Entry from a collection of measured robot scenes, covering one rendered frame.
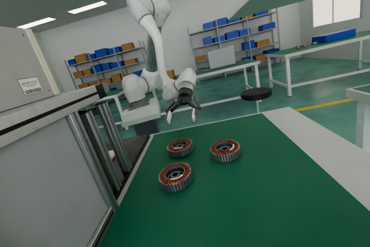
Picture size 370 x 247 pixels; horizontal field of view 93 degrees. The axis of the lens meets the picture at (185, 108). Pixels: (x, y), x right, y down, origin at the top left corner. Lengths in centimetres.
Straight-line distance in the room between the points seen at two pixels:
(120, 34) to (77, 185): 748
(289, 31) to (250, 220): 781
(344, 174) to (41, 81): 89
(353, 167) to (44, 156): 75
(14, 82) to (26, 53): 11
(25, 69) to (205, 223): 63
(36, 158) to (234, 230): 44
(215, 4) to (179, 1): 130
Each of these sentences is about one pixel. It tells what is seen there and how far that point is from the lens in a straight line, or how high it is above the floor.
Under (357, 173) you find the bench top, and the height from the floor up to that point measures 75.
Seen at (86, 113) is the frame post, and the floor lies 105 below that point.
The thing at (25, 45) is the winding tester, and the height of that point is 127.
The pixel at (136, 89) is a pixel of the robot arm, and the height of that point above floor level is 97.
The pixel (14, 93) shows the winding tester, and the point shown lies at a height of 115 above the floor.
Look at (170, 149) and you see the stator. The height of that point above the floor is 79.
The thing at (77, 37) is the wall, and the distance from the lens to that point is 865.
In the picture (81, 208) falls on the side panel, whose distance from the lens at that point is 54.
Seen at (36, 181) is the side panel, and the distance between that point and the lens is 46.
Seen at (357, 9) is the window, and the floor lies 118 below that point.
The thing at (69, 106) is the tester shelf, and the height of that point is 109.
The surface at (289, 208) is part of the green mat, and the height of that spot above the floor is 75.
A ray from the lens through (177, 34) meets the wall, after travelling 734.
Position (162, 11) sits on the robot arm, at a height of 145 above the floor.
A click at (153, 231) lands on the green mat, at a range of 54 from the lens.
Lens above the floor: 114
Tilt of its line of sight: 16 degrees down
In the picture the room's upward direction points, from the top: 14 degrees counter-clockwise
